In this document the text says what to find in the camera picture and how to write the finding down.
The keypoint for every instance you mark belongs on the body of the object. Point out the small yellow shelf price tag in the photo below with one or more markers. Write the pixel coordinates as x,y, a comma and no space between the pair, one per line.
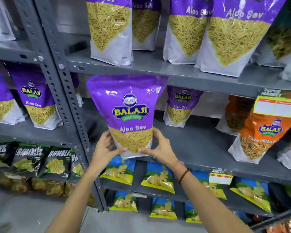
220,178

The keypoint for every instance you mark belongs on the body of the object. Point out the red orange snack packet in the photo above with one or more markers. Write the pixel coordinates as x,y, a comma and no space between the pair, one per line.
286,226

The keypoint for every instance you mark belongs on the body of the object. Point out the person's right hand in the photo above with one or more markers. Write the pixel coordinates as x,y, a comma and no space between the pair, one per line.
163,152

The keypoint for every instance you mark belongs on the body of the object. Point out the person's left forearm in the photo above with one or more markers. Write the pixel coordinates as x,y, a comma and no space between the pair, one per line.
75,203

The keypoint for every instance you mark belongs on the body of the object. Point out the large yellow shelf price tag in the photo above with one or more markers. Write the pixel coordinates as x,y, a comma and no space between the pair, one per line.
275,106

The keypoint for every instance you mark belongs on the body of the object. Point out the purple noodle snack packet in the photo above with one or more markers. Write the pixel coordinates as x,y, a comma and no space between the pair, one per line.
181,106
184,33
235,38
1,104
131,101
145,24
76,87
109,29
36,99

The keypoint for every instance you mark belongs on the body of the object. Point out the black wavy chips packet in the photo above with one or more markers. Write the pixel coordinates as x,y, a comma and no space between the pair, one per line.
55,162
0,155
29,160
76,167

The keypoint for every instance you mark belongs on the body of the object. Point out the clear golden snack packet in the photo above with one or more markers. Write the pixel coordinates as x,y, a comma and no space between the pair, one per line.
17,184
71,190
48,186

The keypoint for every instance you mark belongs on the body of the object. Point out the person's right thumb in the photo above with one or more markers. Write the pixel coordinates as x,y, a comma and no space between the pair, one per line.
146,150

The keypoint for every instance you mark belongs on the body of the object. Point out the person's left hand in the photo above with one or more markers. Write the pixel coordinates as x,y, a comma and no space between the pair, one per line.
101,152

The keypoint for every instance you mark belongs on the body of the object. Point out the rows of blue chip packets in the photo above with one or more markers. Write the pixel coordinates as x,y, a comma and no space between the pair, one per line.
157,177

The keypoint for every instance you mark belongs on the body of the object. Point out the grey metal shelf rack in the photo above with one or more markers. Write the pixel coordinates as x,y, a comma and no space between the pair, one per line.
26,55
196,70

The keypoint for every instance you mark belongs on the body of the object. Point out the person's left thumb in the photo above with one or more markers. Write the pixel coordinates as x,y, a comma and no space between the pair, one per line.
120,151

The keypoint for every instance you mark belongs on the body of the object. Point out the person's right forearm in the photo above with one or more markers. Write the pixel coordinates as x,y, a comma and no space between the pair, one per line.
208,206

